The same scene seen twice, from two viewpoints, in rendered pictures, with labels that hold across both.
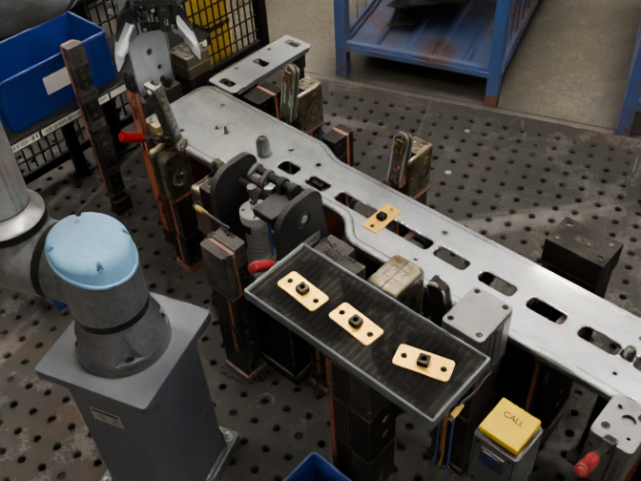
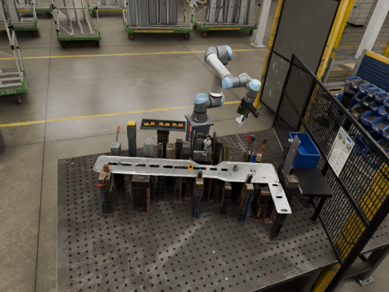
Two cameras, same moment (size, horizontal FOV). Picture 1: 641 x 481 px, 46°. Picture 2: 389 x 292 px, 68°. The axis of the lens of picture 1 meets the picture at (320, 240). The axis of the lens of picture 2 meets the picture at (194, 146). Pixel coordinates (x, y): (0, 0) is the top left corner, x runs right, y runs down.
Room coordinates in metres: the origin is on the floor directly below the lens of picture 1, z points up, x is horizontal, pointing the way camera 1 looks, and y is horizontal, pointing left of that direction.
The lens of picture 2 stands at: (2.22, -1.40, 2.41)
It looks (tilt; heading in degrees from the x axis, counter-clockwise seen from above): 36 degrees down; 130
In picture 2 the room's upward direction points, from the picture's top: 6 degrees clockwise
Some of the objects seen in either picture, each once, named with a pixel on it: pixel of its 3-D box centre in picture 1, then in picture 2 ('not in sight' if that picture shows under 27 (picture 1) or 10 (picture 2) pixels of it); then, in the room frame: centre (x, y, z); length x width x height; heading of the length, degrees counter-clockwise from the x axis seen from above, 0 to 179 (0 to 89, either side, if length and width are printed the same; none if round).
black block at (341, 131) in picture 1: (339, 180); (225, 200); (1.44, -0.06, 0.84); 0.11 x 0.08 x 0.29; 135
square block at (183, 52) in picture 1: (198, 108); (286, 196); (1.74, 0.30, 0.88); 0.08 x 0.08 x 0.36; 45
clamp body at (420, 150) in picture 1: (408, 208); (197, 196); (1.29, -0.21, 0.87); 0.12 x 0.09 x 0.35; 135
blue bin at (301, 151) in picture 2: (42, 69); (301, 149); (1.63, 0.64, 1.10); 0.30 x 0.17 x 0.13; 136
